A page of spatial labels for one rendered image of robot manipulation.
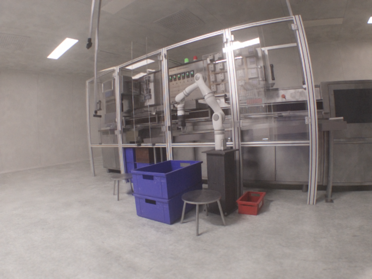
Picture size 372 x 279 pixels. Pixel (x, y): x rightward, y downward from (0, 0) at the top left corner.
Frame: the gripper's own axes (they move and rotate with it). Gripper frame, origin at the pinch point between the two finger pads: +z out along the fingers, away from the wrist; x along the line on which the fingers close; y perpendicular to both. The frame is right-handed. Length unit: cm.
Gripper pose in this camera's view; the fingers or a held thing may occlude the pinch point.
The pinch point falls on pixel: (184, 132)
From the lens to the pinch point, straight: 205.7
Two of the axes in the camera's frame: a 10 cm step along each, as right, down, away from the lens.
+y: -7.3, 0.1, 6.9
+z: 0.6, 10.0, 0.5
